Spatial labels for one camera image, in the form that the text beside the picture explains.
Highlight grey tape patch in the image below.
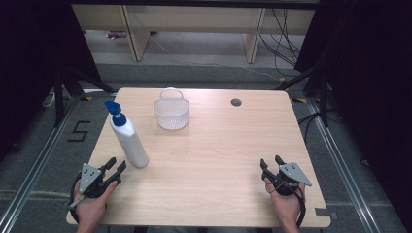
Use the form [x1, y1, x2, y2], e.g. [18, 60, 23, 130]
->
[314, 207, 340, 221]

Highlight person's right hand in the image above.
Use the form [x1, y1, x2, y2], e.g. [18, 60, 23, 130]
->
[263, 177, 307, 228]

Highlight light wooden shelf unit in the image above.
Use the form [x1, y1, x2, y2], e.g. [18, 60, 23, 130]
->
[71, 3, 317, 64]

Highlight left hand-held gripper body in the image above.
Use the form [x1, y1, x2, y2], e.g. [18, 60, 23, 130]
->
[67, 163, 113, 209]

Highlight black floor cable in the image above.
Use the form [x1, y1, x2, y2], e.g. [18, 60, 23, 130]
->
[296, 110, 338, 144]

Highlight white plastic basket with handle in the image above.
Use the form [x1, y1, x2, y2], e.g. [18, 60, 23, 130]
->
[153, 86, 190, 131]

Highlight black metal stand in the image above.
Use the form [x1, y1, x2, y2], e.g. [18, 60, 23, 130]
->
[52, 63, 119, 128]
[275, 62, 332, 128]

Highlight white bottle with blue cap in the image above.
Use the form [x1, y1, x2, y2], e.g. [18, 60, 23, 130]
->
[104, 100, 150, 169]

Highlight black hanging cables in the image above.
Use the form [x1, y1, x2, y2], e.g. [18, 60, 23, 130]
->
[258, 8, 306, 78]

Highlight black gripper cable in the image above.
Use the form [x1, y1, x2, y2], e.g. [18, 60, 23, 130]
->
[68, 172, 83, 224]
[265, 182, 307, 228]

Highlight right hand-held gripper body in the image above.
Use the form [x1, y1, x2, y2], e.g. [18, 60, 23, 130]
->
[262, 162, 313, 197]

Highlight person's left hand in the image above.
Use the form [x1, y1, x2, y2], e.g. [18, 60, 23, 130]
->
[73, 180, 119, 226]

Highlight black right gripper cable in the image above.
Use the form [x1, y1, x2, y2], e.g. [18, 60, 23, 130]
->
[265, 182, 307, 228]

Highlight black tape floor number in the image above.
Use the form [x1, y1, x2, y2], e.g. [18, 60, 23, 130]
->
[67, 120, 91, 143]

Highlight dark curtain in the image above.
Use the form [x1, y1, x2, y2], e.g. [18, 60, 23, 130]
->
[293, 0, 412, 224]
[0, 0, 101, 163]

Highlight small pink floor object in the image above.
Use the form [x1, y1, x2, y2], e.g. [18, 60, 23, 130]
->
[105, 30, 128, 41]

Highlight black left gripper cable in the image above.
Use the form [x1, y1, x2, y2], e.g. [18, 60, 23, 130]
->
[68, 172, 83, 224]

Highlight metal floor rail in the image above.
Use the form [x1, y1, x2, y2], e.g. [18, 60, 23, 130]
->
[0, 95, 83, 233]
[306, 96, 384, 233]

